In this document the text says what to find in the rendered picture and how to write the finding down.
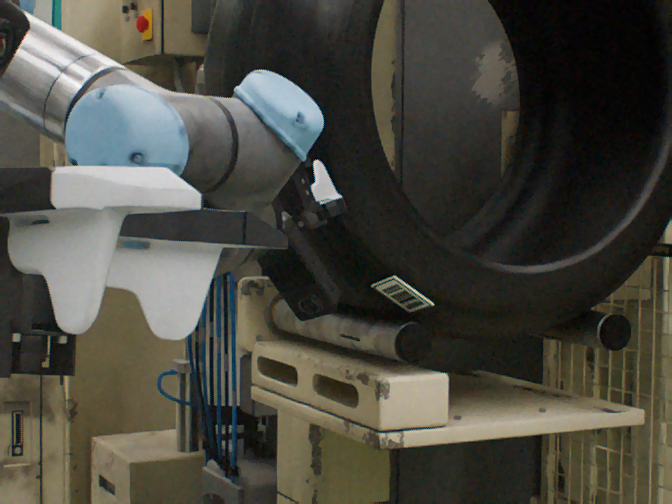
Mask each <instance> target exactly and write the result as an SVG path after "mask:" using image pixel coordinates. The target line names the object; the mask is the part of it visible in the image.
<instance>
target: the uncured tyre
mask: <svg viewBox="0 0 672 504"><path fill-rule="evenodd" d="M384 1H385V0H218V3H217V6H216V8H215V12H214V15H213V18H212V21H211V25H210V29H209V34H208V38H207V44H206V50H205V57H204V67H203V96H212V97H221V98H230V99H231V98H232V96H233V95H234V93H235V92H234V89H235V87H238V86H240V85H241V83H242V82H243V81H244V79H245V78H246V77H247V75H249V74H250V73H251V72H253V71H256V70H265V71H270V72H273V73H275V74H277V75H280V76H282V77H284V78H285V79H287V80H289V81H290V82H292V83H293V84H295V85H296V86H297V87H299V88H300V89H301V90H303V91H304V92H305V93H306V94H307V95H308V96H309V97H310V98H311V99H312V100H313V101H314V102H315V103H316V105H317V106H318V108H319V109H320V111H321V113H322V116H323V120H324V125H323V129H322V131H321V133H320V134H319V136H318V137H317V139H316V140H315V142H314V143H313V145H312V147H311V148H310V150H309V151H308V155H309V158H310V160H311V163H312V166H310V167H307V168H305V170H306V173H307V176H308V178H309V181H310V186H311V185H312V184H314V183H315V174H314V166H313V163H314V161H316V160H318V161H320V162H321V163H322V164H323V166H324V167H325V169H326V172H327V174H328V176H329V178H330V180H331V182H332V184H333V186H334V188H335V190H336V192H337V193H338V194H339V195H341V196H342V198H343V200H344V203H345V206H346V209H347V211H346V212H344V213H341V214H339V215H336V216H334V217H331V218H329V219H326V220H327V224H324V225H322V226H319V227H317V228H314V229H312V230H309V231H307V232H304V233H301V234H302V235H303V237H304V238H305V239H306V241H307V242H308V244H309V245H310V247H311V248H312V250H313V251H314V253H315V254H316V256H317V257H318V259H319V260H320V262H321V263H322V265H323V266H324V268H325V269H326V271H327V272H328V274H329V275H330V277H331V278H332V280H333V281H334V283H335V284H336V286H337V287H338V289H339V290H340V292H341V295H340V298H339V302H338V305H337V307H338V308H343V309H348V310H353V311H358V312H363V313H368V314H373V315H378V316H383V317H388V318H393V319H398V320H403V321H408V322H413V323H417V324H420V325H423V326H424V327H426V328H427V329H428V331H429V332H430V334H433V335H438V336H443V337H448V338H453V339H461V340H475V341H486V340H500V339H508V338H514V337H519V336H523V335H527V334H531V333H534V332H538V331H541V330H544V329H548V328H551V327H554V326H557V325H559V324H562V323H564V322H567V321H569V320H571V319H573V318H575V317H577V316H579V315H581V314H583V313H585V312H586V311H588V310H590V309H591V308H593V307H594V306H596V305H597V304H599V303H600V302H602V301H603V300H604V299H606V298H607V297H608V296H610V295H611V294H612V293H613V292H615V291H616V290H617V289H618V288H619V287H620V286H621V285H622V284H623V283H624V282H626V281H627V280H628V279H629V278H630V276H631V275H632V274H633V273H634V272H635V271H636V270H637V269H638V268H639V267H640V265H641V264H642V263H643V262H644V260H645V259H646V258H647V257H648V255H649V254H650V253H651V251H652V250H653V248H654V247H655V245H656V244H657V242H658V241H659V239H660V238H661V236H662V234H663V233H664V231H665V229H666V228H667V226H668V224H669V222H670V220H671V218H672V0H488V2H489V3H490V5H491V6H492V8H493V9H494V11H495V13H496V14H497V16H498V18H499V20H500V22H501V23H502V26H503V28H504V30H505V32H506V35H507V37H508V40H509V42H510V45H511V48H512V52H513V55H514V59H515V63H516V68H517V74H518V81H519V92H520V111H519V123H518V130H517V135H516V140H515V144H514V148H513V152H512V155H511V158H510V161H509V163H508V166H507V168H506V171H505V173H504V175H503V177H502V179H501V181H500V183H499V184H498V186H497V188H496V189H495V191H494V193H493V194H492V196H491V197H490V198H489V200H488V201H487V202H486V204H485V205H484V206H483V207H482V208H481V210H480V211H479V212H478V213H477V214H476V215H475V216H474V217H473V218H472V219H471V220H470V221H469V222H467V223H466V224H465V225H464V226H462V227H461V228H460V229H458V230H457V231H455V232H454V233H452V234H451V235H449V236H447V237H446V238H445V237H444V236H443V235H441V234H440V233H439V232H438V231H437V230H435V229H434V228H433V227H432V226H431V225H430V224H429V223H428V222H427V221H426V220H425V219H424V218H423V217H422V215H421V214H420V213H419V212H418V211H417V209H416V208H415V207H414V206H413V204H412V203H411V202H410V200H409V199H408V197H407V196H406V194H405V193H404V191H403V190H402V188H401V186H400V184H399V183H398V181H397V179H396V177H395V175H394V173H393V171H392V169H391V167H390V165H389V162H388V160H387V157H386V155H385V152H384V149H383V146H382V143H381V140H380V136H379V132H378V128H377V124H376V119H375V113H374V107H373V98H372V82H371V70H372V54H373V45H374V39H375V33H376V29H377V24H378V20H379V17H380V13H381V10H382V7H383V4H384ZM392 276H396V277H397V278H399V279H400V280H402V281H403V282H404V283H406V284H407V285H408V286H410V287H411V288H413V289H414V290H415V291H417V292H418V293H420V294H421V295H422V296H424V297H425V298H427V299H428V300H429V301H431V302H432V303H434V305H433V306H431V307H428V308H425V309H423V310H420V311H417V312H415V313H412V314H409V313H408V312H406V311H405V310H404V309H402V308H401V307H399V306H398V305H396V304H395V303H394V302H392V301H391V300H389V299H388V298H386V297H385V296H384V295H382V294H381V293H379V292H378V291H376V290H375V289H374V288H372V287H371V285H373V284H375V283H378V282H380V281H382V280H385V279H387V278H390V277H392Z"/></svg>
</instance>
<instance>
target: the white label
mask: <svg viewBox="0 0 672 504"><path fill-rule="evenodd" d="M371 287H372V288H374V289H375V290H376V291H378V292H379V293H381V294H382V295H384V296H385V297H386V298H388V299H389V300H391V301H392V302H394V303H395V304H396V305H398V306H399V307H401V308H402V309H404V310H405V311H406V312H408V313H409V314H412V313H415V312H417V311H420V310H423V309H425V308H428V307H431V306H433V305H434V303H432V302H431V301H429V300H428V299H427V298H425V297H424V296H422V295H421V294H420V293H418V292H417V291H415V290H414V289H413V288H411V287H410V286H408V285H407V284H406V283H404V282H403V281H402V280H400V279H399V278H397V277H396V276H392V277H390V278H387V279H385V280H382V281H380V282H378V283H375V284H373V285H371Z"/></svg>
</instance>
